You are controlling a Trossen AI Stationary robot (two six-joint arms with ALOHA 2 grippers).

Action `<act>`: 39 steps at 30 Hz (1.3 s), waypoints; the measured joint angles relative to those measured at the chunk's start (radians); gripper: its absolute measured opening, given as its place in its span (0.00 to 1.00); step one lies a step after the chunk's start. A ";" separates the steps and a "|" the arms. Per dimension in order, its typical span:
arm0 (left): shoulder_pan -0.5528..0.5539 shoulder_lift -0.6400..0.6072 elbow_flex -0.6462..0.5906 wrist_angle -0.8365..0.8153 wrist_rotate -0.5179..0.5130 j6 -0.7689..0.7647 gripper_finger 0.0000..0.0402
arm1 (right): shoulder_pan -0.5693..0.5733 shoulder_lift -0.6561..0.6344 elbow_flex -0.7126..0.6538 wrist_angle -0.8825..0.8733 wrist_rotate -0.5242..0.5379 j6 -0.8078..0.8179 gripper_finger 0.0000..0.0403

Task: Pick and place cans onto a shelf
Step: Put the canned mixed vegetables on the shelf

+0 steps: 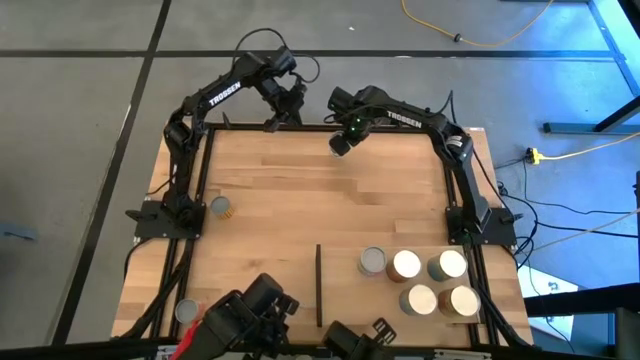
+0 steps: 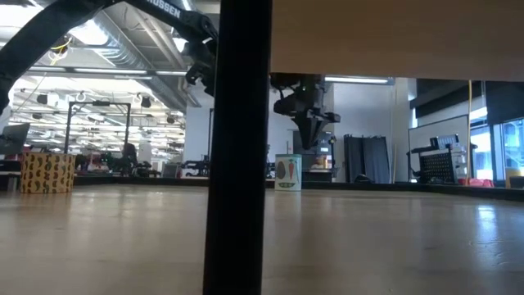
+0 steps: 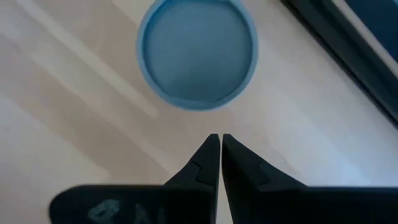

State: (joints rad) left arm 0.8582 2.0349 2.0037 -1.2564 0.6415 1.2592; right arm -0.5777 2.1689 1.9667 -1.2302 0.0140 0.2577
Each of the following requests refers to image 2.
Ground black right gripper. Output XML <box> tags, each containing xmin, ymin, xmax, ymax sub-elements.
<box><xmin>270</xmin><ymin>72</ymin><xmax>341</xmax><ymax>150</ymax></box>

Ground yellow patterned tin can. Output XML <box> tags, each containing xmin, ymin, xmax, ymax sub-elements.
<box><xmin>19</xmin><ymin>152</ymin><xmax>77</xmax><ymax>195</ymax></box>

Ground black shelf side panel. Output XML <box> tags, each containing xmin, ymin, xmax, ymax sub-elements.
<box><xmin>203</xmin><ymin>0</ymin><xmax>274</xmax><ymax>295</ymax></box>

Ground wooden shelf board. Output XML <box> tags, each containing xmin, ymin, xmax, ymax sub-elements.
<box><xmin>269</xmin><ymin>0</ymin><xmax>524</xmax><ymax>82</ymax></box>

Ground black machine cabinet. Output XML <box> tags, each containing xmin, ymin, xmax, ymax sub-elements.
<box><xmin>292</xmin><ymin>129</ymin><xmax>337</xmax><ymax>184</ymax></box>

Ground white vegetable label tin can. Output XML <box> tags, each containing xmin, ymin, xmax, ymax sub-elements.
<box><xmin>274</xmin><ymin>153</ymin><xmax>303</xmax><ymax>193</ymax></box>

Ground black curtain panels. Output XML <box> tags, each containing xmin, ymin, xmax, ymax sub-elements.
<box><xmin>343</xmin><ymin>134</ymin><xmax>392</xmax><ymax>184</ymax></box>

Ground long ceiling light bar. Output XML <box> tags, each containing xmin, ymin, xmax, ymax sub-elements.
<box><xmin>324</xmin><ymin>75</ymin><xmax>389</xmax><ymax>85</ymax></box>
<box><xmin>28</xmin><ymin>66</ymin><xmax>188</xmax><ymax>78</ymax></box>

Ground person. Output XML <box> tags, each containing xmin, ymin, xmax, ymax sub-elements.
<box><xmin>122</xmin><ymin>142</ymin><xmax>140</xmax><ymax>173</ymax></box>

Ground whiteboard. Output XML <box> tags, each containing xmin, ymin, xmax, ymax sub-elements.
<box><xmin>408</xmin><ymin>114</ymin><xmax>471</xmax><ymax>181</ymax></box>

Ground red bin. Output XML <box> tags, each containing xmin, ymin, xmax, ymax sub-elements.
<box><xmin>457</xmin><ymin>178</ymin><xmax>495</xmax><ymax>188</ymax></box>

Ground computer monitor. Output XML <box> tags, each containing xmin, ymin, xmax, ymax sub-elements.
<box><xmin>0</xmin><ymin>122</ymin><xmax>30</xmax><ymax>157</ymax></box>

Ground silver corrugated ventilation duct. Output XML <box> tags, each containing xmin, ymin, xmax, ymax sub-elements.
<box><xmin>88</xmin><ymin>7</ymin><xmax>193</xmax><ymax>108</ymax></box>

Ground black metal stand frame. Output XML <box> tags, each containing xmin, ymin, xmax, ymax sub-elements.
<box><xmin>64</xmin><ymin>101</ymin><xmax>132</xmax><ymax>156</ymax></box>

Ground yellow arm cable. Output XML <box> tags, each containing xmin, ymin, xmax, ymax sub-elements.
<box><xmin>467</xmin><ymin>79</ymin><xmax>473</xmax><ymax>185</ymax></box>

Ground glass window wall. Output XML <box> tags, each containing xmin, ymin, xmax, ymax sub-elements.
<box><xmin>469</xmin><ymin>104</ymin><xmax>524</xmax><ymax>189</ymax></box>

